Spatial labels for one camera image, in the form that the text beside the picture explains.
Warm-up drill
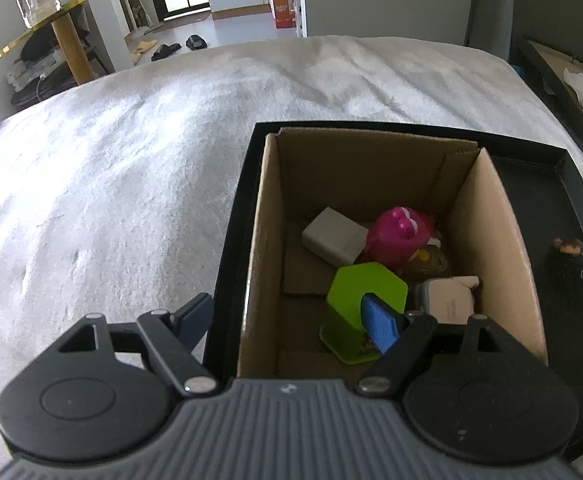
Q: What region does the white rectangular block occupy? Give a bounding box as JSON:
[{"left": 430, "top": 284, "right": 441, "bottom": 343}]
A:
[{"left": 301, "top": 206, "right": 369, "bottom": 266}]

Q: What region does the small brown-haired toy figure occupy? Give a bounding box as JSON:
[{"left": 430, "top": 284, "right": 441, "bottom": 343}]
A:
[{"left": 550, "top": 237, "right": 583, "bottom": 257}]

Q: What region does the olive green padded furniture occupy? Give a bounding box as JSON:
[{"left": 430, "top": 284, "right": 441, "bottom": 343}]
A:
[{"left": 464, "top": 0, "right": 583, "bottom": 68}]

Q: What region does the pink toy figure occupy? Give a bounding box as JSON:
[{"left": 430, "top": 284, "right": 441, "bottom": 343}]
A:
[{"left": 365, "top": 205, "right": 439, "bottom": 273}]

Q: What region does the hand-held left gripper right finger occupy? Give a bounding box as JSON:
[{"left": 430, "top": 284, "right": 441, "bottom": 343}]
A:
[{"left": 356, "top": 294, "right": 537, "bottom": 397}]

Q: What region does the green hexagonal box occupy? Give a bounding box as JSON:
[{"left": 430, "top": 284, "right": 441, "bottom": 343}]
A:
[{"left": 320, "top": 261, "right": 409, "bottom": 365}]

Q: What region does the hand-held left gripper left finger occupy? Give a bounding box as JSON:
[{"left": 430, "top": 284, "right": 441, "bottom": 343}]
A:
[{"left": 57, "top": 292, "right": 218, "bottom": 397}]

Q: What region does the black tray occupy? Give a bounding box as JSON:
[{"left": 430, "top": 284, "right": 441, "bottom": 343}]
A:
[{"left": 202, "top": 121, "right": 583, "bottom": 461}]

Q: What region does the round gold-rimmed table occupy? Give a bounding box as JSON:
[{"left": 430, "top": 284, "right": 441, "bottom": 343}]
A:
[{"left": 0, "top": 0, "right": 134, "bottom": 86}]

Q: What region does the cardboard box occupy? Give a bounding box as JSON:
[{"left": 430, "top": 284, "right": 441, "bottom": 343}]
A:
[{"left": 236, "top": 127, "right": 549, "bottom": 378}]

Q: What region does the black frame with cardboard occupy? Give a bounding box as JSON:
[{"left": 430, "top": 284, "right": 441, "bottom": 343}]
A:
[{"left": 514, "top": 35, "right": 583, "bottom": 148}]

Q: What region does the orange carton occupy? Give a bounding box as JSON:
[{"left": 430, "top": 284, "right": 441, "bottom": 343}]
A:
[{"left": 270, "top": 0, "right": 297, "bottom": 29}]

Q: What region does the grey white cube toy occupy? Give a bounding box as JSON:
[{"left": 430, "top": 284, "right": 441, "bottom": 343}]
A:
[{"left": 414, "top": 275, "right": 481, "bottom": 326}]

